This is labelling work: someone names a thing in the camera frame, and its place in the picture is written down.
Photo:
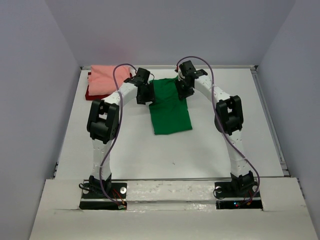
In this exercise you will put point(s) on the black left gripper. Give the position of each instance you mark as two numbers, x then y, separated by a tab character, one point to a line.
151	97

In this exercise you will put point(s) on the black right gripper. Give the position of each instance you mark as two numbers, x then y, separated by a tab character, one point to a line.
181	93

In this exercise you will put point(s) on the green t-shirt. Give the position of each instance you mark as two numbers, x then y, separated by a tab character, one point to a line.
169	114

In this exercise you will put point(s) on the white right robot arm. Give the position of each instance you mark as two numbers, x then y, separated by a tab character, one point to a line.
228	120

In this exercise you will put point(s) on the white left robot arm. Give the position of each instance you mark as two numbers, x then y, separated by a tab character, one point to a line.
104	123

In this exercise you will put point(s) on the pink folded t-shirt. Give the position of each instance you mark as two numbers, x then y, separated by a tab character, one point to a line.
101	81

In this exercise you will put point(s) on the dark red folded t-shirt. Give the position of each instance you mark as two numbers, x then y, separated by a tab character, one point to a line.
89	97

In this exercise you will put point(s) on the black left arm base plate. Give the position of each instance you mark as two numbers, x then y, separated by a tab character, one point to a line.
92	199

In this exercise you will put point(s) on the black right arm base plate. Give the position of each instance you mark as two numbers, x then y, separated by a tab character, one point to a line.
227	199

